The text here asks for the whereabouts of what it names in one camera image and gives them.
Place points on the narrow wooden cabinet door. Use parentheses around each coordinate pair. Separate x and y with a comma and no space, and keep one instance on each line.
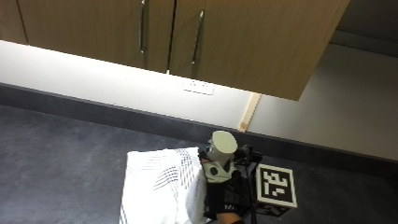
(10,18)

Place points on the white wall socket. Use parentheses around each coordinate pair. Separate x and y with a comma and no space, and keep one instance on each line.
(199,87)

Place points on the black palm camera mount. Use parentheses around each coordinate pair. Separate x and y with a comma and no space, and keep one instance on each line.
(247,155)

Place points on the light wooden trim strip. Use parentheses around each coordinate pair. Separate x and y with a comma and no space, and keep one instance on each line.
(249,112)

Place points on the white striped cloth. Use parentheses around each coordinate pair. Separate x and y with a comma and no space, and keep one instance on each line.
(161,186)

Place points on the wide wooden cabinet door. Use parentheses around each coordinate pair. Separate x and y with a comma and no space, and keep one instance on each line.
(265,43)

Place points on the pale green cylindrical container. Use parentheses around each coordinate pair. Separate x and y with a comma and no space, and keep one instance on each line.
(221,146)

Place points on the white marker cube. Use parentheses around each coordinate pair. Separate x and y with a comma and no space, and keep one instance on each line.
(276,186)

